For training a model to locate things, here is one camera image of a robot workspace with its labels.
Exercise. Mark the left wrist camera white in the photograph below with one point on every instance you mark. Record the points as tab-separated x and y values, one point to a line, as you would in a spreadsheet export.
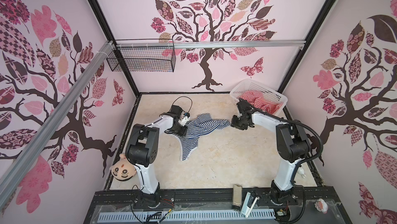
184	119

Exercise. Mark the plush doll head toy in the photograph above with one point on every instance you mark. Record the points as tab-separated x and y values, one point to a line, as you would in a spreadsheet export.
123	170

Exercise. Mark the red white striped tank top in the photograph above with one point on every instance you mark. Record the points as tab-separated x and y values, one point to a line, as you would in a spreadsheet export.
258	100

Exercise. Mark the white black handheld device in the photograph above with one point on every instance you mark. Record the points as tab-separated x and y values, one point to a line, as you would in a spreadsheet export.
248	205

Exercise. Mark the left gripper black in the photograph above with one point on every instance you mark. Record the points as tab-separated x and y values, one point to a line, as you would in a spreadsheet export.
184	130

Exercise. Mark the aluminium rail left diagonal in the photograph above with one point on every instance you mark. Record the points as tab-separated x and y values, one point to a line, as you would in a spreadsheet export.
19	168

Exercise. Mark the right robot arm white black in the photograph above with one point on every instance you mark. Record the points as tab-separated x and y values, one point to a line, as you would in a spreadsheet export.
291	141

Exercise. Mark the aluminium rail back horizontal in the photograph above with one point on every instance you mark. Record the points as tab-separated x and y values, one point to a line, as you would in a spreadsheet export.
219	44

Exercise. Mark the black wire mesh basket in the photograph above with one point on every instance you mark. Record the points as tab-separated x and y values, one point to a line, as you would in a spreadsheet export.
143	55

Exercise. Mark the white plastic laundry basket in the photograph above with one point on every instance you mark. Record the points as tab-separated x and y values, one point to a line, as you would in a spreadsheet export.
269	94

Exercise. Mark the small pink white object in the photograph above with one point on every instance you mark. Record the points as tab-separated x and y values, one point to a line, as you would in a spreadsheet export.
321	206

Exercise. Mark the small beige rectangular block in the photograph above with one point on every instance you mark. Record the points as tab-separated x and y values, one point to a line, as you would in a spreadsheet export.
237	197

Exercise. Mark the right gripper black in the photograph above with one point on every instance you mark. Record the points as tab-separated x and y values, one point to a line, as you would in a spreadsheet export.
233	123

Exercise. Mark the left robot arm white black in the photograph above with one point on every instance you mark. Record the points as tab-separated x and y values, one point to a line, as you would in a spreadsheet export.
142	148

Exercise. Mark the white slotted cable duct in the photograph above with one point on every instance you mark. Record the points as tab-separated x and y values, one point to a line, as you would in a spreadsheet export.
182	216

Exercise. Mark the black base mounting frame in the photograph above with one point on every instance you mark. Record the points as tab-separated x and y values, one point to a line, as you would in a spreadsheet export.
298	209

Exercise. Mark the small white plush toy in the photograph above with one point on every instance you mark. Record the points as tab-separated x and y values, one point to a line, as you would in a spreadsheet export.
301	172

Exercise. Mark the blue white striped tank top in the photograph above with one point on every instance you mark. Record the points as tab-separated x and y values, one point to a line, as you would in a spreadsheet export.
202	125

